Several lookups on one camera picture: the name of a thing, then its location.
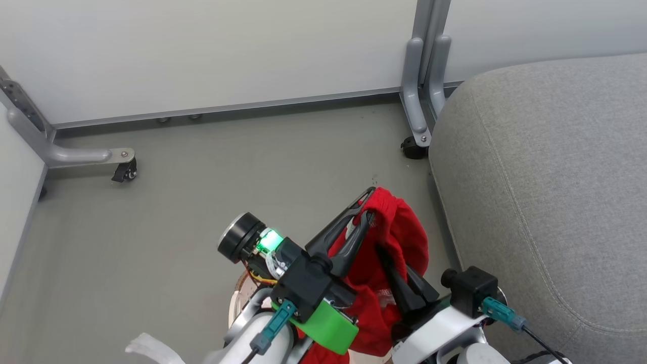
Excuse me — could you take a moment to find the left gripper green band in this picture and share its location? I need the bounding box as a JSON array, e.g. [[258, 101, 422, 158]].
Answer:
[[272, 187, 377, 355]]

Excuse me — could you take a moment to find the red knitted garment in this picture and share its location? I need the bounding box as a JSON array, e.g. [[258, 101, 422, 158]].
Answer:
[[298, 187, 430, 364]]

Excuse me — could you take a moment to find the grey bent partition leg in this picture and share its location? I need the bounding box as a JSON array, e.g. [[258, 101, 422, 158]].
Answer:
[[0, 66, 136, 170]]

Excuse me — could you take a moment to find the grey double partition leg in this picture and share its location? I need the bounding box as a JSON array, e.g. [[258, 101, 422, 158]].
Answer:
[[400, 0, 453, 148]]

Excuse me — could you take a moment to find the white cloth piece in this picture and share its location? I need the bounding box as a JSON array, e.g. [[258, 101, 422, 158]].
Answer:
[[125, 332, 186, 364]]

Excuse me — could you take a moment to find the camera cable teal plug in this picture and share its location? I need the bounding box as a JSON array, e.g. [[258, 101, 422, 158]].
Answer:
[[481, 296, 571, 364], [242, 300, 298, 364]]

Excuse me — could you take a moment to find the black caster wheel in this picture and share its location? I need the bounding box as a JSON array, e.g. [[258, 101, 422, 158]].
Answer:
[[400, 135, 430, 161], [112, 157, 138, 184]]

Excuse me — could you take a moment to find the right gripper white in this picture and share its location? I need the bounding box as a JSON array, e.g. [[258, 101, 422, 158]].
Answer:
[[376, 245, 487, 364]]

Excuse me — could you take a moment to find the grey fabric sofa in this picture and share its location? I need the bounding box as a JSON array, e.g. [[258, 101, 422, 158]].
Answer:
[[428, 53, 647, 364]]

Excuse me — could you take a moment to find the right camera cable teal plug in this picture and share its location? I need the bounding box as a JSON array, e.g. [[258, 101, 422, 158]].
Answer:
[[481, 296, 571, 364]]

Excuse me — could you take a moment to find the left camera cable teal plug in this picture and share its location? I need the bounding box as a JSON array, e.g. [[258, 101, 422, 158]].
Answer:
[[242, 300, 298, 364]]

